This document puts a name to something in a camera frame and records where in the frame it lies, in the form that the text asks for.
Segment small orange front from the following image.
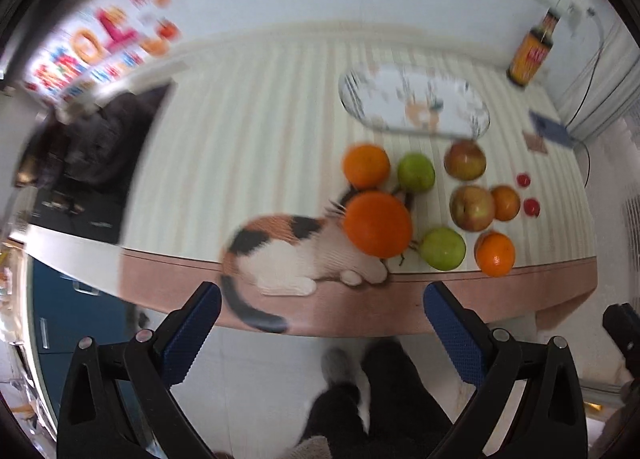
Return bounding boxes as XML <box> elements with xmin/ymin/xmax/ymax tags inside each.
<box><xmin>474</xmin><ymin>231</ymin><xmax>516</xmax><ymax>277</ymax></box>

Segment small orange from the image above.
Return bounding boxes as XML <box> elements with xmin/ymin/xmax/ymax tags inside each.
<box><xmin>490</xmin><ymin>185</ymin><xmax>521</xmax><ymax>222</ymax></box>
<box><xmin>474</xmin><ymin>231</ymin><xmax>516</xmax><ymax>277</ymax></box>

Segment red cherry tomato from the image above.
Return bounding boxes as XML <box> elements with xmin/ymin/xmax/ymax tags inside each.
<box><xmin>523</xmin><ymin>198</ymin><xmax>540</xmax><ymax>218</ymax></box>
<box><xmin>516</xmin><ymin>173</ymin><xmax>530</xmax><ymax>188</ymax></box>

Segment red-green apple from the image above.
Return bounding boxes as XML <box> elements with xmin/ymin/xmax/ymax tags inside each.
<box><xmin>449</xmin><ymin>185</ymin><xmax>496</xmax><ymax>233</ymax></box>
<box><xmin>444</xmin><ymin>140</ymin><xmax>486</xmax><ymax>182</ymax></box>

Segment green apple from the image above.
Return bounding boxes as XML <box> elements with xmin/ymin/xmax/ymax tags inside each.
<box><xmin>418</xmin><ymin>226</ymin><xmax>466</xmax><ymax>271</ymax></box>
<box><xmin>397</xmin><ymin>153</ymin><xmax>435</xmax><ymax>194</ymax></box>

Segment large orange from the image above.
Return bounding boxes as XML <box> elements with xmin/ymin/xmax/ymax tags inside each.
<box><xmin>342</xmin><ymin>190</ymin><xmax>413</xmax><ymax>259</ymax></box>

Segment medium orange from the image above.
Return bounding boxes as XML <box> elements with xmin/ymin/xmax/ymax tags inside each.
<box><xmin>342</xmin><ymin>144</ymin><xmax>390</xmax><ymax>190</ymax></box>

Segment blue cabinet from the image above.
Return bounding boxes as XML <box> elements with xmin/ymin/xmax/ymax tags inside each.
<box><xmin>29</xmin><ymin>259</ymin><xmax>150</xmax><ymax>417</ymax></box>

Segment person's dark legs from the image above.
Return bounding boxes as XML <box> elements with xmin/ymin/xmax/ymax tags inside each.
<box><xmin>298</xmin><ymin>339</ymin><xmax>452</xmax><ymax>458</ymax></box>

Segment brown mat label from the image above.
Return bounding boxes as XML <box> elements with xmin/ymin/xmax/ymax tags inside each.
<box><xmin>522</xmin><ymin>131</ymin><xmax>548</xmax><ymax>155</ymax></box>

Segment blue smartphone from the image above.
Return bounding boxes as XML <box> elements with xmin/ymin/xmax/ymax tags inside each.
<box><xmin>529</xmin><ymin>110</ymin><xmax>576</xmax><ymax>148</ymax></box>

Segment black gas stove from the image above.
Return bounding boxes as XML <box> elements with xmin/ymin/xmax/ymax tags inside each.
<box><xmin>14</xmin><ymin>81</ymin><xmax>172</xmax><ymax>243</ymax></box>

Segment soy sauce bottle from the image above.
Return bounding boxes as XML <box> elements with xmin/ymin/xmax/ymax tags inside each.
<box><xmin>506</xmin><ymin>8</ymin><xmax>560</xmax><ymax>88</ymax></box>

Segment white oval patterned plate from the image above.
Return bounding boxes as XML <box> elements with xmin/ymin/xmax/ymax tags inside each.
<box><xmin>338</xmin><ymin>64</ymin><xmax>490</xmax><ymax>141</ymax></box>

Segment striped cat table mat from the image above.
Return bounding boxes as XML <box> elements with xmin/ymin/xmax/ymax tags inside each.
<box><xmin>116</xmin><ymin>30</ymin><xmax>598</xmax><ymax>329</ymax></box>

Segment black charging cable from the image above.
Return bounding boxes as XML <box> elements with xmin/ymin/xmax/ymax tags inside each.
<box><xmin>563</xmin><ymin>13</ymin><xmax>608</xmax><ymax>188</ymax></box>

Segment colourful wall stickers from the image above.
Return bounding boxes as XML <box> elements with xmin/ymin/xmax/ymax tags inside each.
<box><xmin>22</xmin><ymin>0</ymin><xmax>181</xmax><ymax>105</ymax></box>

